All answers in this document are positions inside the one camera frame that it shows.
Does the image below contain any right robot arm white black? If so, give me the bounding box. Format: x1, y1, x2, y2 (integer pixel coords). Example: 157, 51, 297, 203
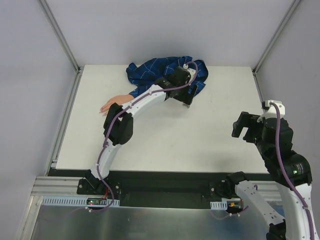
215, 111, 319, 240

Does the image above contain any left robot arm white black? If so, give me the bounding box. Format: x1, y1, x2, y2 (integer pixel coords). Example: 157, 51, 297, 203
78, 67, 198, 195

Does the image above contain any blue plaid shirt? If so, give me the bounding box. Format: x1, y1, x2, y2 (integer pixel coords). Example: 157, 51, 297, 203
126, 56, 209, 98

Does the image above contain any mannequin hand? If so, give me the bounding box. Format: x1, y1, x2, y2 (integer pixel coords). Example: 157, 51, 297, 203
99, 94, 134, 115

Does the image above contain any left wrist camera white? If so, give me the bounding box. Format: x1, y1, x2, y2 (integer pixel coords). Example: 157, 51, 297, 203
182, 64, 196, 78

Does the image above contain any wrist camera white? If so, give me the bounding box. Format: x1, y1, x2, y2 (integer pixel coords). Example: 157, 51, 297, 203
260, 100, 286, 119
182, 64, 196, 78

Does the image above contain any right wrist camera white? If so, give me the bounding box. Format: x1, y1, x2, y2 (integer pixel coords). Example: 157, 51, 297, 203
260, 100, 286, 119

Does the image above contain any right aluminium frame post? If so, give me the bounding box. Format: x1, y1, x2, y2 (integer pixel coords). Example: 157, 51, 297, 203
252, 0, 302, 76

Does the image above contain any aluminium frame post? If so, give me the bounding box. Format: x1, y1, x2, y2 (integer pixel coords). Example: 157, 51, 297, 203
37, 0, 82, 73
252, 0, 302, 76

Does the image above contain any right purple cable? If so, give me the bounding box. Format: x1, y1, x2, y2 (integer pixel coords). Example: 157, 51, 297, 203
271, 102, 316, 240

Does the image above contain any right white cable duct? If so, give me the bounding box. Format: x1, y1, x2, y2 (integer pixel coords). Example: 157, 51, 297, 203
210, 200, 228, 211

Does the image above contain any white cable duct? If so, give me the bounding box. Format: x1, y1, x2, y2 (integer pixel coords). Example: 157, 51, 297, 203
210, 200, 228, 211
42, 196, 120, 208

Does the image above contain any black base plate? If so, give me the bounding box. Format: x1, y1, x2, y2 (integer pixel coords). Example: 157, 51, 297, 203
48, 168, 276, 208

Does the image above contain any left aluminium frame post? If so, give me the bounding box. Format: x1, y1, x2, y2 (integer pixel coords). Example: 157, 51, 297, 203
37, 0, 82, 73

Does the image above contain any aluminium rail front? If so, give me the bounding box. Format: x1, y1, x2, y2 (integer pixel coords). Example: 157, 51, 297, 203
31, 176, 87, 197

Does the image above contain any left white cable duct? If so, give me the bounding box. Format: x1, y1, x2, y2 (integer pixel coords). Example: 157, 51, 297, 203
42, 196, 120, 208

